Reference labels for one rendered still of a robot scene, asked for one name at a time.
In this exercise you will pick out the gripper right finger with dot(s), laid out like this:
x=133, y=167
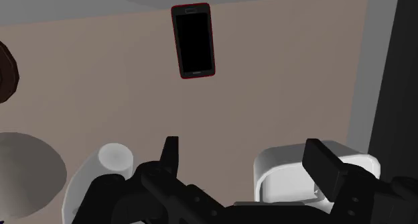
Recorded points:
x=326, y=171

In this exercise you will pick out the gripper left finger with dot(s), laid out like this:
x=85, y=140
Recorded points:
x=169, y=190

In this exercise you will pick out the white rounded box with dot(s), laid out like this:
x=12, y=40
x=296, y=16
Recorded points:
x=281, y=181

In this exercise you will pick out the white cylinder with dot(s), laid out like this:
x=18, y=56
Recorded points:
x=114, y=158

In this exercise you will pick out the beige table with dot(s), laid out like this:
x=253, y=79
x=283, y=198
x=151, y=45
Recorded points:
x=261, y=95

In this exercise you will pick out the black phone with red edge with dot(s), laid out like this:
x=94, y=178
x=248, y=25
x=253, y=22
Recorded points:
x=193, y=40

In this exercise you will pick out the dark brown round object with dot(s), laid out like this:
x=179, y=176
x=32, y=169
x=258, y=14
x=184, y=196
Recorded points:
x=7, y=73

